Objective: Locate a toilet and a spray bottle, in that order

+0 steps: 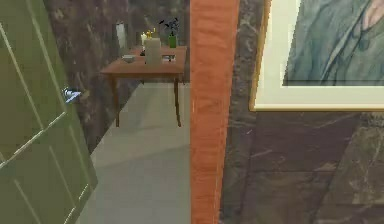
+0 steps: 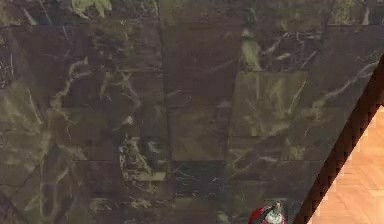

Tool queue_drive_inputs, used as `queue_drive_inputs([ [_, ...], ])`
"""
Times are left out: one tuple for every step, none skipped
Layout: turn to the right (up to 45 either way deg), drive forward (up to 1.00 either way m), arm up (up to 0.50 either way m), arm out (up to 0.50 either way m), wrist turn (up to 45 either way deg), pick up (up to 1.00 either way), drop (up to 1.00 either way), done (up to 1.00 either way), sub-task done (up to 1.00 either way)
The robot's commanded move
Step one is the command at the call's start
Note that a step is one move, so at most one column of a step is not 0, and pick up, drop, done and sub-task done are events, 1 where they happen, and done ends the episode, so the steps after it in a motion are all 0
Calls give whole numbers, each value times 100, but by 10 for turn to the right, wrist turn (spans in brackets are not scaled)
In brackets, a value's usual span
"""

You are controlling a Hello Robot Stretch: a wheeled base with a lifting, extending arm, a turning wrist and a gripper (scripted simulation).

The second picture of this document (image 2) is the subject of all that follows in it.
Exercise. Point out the red fire extinguisher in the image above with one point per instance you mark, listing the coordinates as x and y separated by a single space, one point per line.
265 216

